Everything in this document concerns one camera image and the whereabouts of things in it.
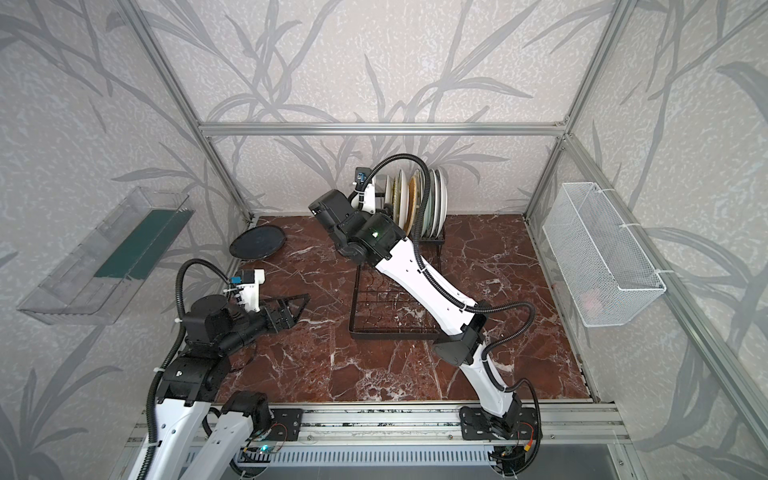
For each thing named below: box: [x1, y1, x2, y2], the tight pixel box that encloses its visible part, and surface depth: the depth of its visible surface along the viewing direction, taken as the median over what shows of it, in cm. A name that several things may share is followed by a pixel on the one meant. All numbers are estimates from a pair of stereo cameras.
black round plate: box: [229, 225, 287, 260], surface depth 117 cm
